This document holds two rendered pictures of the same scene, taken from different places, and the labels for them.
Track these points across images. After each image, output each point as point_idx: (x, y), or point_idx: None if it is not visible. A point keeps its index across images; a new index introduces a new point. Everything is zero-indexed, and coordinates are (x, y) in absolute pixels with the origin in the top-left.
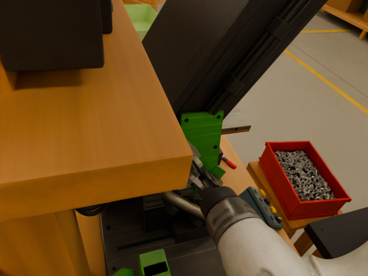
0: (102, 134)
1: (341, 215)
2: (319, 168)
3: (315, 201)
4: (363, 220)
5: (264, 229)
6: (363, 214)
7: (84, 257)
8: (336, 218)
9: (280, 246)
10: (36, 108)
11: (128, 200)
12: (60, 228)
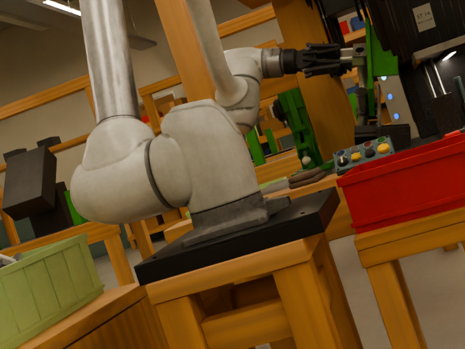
0: None
1: (327, 194)
2: (430, 170)
3: (352, 168)
4: (306, 204)
5: (251, 47)
6: (314, 203)
7: (342, 120)
8: (326, 193)
9: (240, 48)
10: None
11: (419, 138)
12: (285, 43)
